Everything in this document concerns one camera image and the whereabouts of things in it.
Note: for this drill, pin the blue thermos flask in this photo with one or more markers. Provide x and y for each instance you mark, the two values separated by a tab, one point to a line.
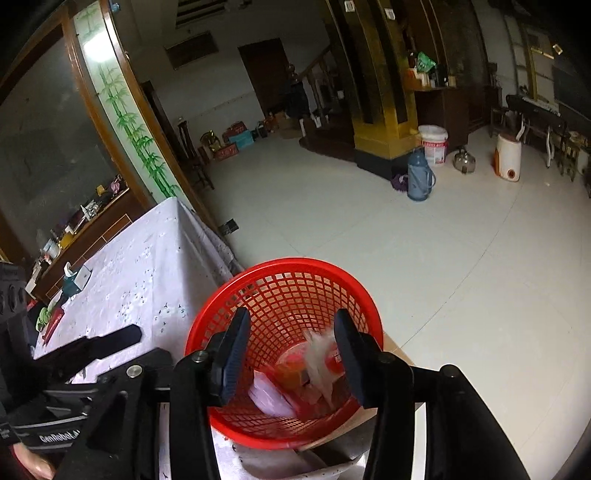
418	180

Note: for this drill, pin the white pink packet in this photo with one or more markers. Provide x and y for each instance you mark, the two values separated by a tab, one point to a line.
270	394

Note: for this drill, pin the dark wooden cabinet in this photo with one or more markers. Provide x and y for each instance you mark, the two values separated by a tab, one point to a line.
101	226

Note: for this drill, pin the floral lilac tablecloth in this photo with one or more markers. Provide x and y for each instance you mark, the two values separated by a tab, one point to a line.
138	277

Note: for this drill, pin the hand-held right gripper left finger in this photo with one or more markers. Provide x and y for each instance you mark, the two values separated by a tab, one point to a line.
231	364

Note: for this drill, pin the red box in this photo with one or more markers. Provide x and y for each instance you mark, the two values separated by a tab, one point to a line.
226	152

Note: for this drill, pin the purple cloth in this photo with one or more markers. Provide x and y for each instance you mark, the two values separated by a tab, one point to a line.
399	183

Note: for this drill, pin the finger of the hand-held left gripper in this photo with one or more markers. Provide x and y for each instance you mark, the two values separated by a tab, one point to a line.
101	344

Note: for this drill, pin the bamboo painted panel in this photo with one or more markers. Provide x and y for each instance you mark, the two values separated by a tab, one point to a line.
124	115

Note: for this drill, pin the green bag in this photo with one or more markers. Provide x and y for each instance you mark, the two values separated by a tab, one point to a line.
427	62

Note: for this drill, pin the wooden stair railing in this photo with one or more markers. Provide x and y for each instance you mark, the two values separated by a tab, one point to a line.
314	78

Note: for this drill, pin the teal tissue box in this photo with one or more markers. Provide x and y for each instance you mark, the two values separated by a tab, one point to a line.
74	286

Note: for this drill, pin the red plastic mesh basket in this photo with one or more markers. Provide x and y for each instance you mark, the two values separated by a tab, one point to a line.
286	295

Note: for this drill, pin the dark wooden chair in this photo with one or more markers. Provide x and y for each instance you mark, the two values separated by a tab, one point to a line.
194	157

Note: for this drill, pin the red label packet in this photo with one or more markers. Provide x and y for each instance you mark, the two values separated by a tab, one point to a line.
333	364

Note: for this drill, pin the black keyboard on stand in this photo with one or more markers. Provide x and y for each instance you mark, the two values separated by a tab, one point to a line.
535	113

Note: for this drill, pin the orange snack packet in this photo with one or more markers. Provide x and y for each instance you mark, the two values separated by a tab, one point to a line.
291	374

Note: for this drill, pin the wood framed mirror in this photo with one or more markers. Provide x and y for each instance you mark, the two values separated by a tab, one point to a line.
41	138

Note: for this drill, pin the white orange appliance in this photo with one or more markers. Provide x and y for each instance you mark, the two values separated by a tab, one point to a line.
508	157

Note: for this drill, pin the white plastic bucket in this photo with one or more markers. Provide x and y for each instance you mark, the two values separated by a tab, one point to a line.
434	147

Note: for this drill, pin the dark wooden sideboard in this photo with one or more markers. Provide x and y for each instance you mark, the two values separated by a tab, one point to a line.
443	110

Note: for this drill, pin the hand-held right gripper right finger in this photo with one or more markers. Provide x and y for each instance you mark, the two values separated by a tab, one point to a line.
351	364

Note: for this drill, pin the small wooden stool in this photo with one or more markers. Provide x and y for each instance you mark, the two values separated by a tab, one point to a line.
569	159

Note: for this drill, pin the green cloth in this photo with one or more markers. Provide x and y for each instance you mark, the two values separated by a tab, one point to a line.
45	315

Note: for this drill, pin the yellow and black pillar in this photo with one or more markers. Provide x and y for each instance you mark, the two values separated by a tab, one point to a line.
378	92

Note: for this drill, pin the dark wooden door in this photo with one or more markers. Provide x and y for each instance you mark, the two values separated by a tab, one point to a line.
263	78

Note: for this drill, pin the white tissue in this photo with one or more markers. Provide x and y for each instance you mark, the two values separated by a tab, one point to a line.
318	364

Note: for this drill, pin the person's left hand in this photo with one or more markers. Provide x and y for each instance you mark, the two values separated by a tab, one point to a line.
32	464

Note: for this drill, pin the metal kettle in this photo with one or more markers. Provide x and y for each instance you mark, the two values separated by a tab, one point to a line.
464	161

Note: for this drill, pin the small dark box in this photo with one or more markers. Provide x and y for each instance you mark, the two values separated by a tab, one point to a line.
228	227

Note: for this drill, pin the red foil packet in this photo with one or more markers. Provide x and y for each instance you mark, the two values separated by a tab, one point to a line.
53	325

